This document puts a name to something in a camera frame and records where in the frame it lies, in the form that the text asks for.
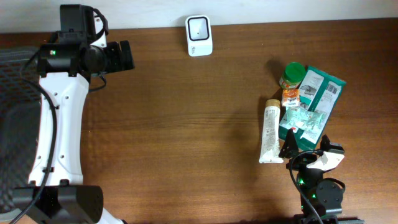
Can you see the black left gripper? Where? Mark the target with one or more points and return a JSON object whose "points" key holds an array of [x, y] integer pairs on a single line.
{"points": [[118, 61]]}

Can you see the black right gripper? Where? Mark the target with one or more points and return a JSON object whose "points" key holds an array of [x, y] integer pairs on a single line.
{"points": [[288, 150]]}

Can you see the mint green small packet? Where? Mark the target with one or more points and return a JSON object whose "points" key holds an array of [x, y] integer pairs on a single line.
{"points": [[299, 118]]}

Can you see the white tube with tan cap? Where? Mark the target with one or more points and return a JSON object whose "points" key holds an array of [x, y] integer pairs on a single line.
{"points": [[270, 147]]}

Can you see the small orange box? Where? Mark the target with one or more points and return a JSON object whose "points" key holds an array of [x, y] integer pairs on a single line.
{"points": [[290, 98]]}

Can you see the green 3M wipes packet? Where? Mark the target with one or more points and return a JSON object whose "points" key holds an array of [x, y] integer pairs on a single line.
{"points": [[319, 92]]}

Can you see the green lid jar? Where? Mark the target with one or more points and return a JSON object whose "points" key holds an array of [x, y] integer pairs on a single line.
{"points": [[293, 75]]}

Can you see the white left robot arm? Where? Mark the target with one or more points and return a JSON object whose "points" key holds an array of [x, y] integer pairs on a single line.
{"points": [[55, 191]]}

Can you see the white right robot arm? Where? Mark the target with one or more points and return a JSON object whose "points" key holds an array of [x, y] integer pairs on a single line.
{"points": [[321, 198]]}

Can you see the white barcode scanner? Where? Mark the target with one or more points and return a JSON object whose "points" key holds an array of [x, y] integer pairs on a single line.
{"points": [[199, 36]]}

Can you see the grey plastic basket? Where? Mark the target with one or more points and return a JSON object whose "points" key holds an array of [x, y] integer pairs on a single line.
{"points": [[20, 113]]}

